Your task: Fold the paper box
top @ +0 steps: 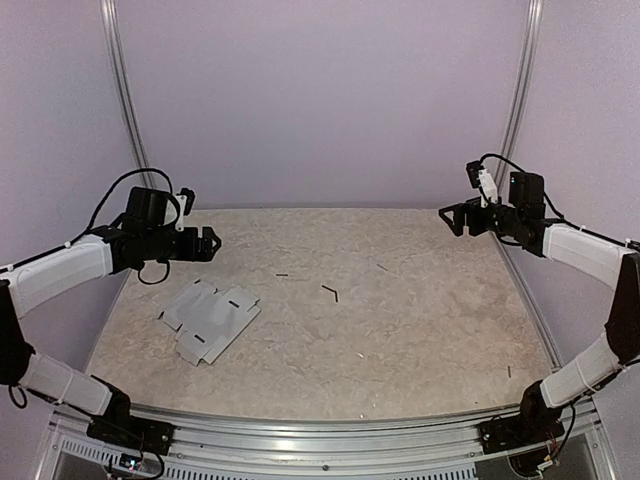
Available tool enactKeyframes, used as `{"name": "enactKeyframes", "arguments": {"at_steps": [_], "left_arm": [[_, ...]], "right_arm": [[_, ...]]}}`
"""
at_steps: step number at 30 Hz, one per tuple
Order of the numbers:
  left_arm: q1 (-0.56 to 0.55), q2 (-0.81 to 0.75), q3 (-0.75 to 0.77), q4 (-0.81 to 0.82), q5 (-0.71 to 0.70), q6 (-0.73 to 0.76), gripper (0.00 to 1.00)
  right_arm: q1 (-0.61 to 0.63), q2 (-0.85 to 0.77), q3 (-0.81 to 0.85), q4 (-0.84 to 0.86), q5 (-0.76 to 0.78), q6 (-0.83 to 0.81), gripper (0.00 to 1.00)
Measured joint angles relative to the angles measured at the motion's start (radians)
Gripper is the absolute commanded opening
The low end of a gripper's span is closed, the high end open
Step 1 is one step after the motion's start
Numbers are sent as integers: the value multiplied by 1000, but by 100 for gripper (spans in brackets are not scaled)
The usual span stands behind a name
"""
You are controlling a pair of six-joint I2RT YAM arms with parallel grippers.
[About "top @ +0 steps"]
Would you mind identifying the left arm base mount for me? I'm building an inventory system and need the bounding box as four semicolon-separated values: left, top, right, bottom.
86;417;175;456

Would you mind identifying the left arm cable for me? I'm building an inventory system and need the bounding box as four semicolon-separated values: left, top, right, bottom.
63;168;174;285

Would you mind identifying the right aluminium frame post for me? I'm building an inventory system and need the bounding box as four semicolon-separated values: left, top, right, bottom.
498;0;545;161

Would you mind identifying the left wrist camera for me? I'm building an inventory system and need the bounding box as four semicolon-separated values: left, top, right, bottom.
170;187;196;232

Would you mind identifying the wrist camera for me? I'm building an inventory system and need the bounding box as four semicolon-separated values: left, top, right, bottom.
466;160;499;208
170;187;196;232

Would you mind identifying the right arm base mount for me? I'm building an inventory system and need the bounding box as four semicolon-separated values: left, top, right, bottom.
477;415;565;454

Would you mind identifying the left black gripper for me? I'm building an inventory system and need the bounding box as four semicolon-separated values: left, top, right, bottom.
144;226;222;261

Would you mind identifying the white paper box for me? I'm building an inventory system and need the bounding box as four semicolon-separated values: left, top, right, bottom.
159;280;261;366

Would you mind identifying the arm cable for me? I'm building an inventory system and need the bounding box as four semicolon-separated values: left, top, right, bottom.
479;152;566;221
63;168;174;285

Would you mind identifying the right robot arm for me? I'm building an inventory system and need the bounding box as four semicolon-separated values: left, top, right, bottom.
439;162;639;444

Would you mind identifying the left aluminium frame post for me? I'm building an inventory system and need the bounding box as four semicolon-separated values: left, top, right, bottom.
99;0;149;168

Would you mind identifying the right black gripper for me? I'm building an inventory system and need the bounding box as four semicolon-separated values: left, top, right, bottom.
440;196;524;236

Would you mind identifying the aluminium frame post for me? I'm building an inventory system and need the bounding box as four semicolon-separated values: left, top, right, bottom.
498;0;545;161
99;0;149;168

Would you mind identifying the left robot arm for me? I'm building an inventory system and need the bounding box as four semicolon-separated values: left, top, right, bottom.
1;187;222;445

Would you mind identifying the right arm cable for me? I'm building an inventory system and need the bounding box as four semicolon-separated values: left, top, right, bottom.
479;152;566;221

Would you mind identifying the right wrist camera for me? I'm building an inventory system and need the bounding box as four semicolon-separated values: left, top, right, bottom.
466;160;499;208

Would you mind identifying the front aluminium rail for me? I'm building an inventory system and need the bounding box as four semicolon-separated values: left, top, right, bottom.
34;400;621;479

